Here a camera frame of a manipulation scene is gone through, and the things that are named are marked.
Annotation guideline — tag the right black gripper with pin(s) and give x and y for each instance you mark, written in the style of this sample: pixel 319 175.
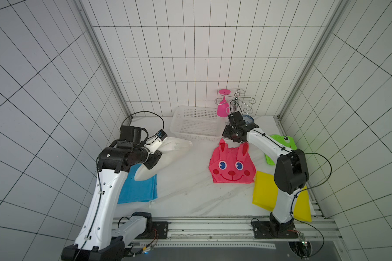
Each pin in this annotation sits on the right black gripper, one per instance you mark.
pixel 234 132

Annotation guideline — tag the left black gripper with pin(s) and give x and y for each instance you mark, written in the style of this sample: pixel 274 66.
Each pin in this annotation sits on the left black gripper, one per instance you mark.
pixel 155 157

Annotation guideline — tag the blue raincoat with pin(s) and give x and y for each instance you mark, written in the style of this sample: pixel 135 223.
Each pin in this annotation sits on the blue raincoat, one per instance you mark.
pixel 138 191

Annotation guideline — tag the white plastic perforated basket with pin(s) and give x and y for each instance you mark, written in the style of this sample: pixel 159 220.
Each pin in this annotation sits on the white plastic perforated basket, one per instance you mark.
pixel 197 123

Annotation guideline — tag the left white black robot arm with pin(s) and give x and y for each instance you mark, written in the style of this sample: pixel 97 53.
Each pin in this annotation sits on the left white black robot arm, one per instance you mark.
pixel 107 195

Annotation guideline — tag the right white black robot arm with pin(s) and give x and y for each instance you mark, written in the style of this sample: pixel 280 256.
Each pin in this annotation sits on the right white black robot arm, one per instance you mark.
pixel 290 175

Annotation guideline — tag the pink bunny face raincoat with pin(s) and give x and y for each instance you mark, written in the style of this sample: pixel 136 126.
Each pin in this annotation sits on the pink bunny face raincoat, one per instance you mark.
pixel 232 165

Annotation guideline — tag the green frog face raincoat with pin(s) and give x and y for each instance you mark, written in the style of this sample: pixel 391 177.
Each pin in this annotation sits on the green frog face raincoat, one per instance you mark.
pixel 287 141

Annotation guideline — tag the yellow folded raincoat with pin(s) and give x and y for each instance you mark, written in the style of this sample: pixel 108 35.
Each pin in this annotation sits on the yellow folded raincoat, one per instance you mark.
pixel 266 192

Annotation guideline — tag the far blue patterned bowl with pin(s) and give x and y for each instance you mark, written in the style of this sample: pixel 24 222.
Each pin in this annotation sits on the far blue patterned bowl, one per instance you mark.
pixel 248 119

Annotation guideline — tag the pink plastic wine glass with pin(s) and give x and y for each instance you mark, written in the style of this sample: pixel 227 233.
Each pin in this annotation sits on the pink plastic wine glass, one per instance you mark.
pixel 223 105

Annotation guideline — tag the silver metal glass rack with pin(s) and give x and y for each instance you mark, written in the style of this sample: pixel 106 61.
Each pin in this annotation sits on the silver metal glass rack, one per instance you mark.
pixel 239 102

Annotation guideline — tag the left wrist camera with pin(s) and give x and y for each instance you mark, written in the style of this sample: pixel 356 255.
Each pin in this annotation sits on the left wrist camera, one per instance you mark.
pixel 155 143

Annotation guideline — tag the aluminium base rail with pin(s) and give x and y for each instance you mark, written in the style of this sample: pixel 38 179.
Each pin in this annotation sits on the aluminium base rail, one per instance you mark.
pixel 231 232

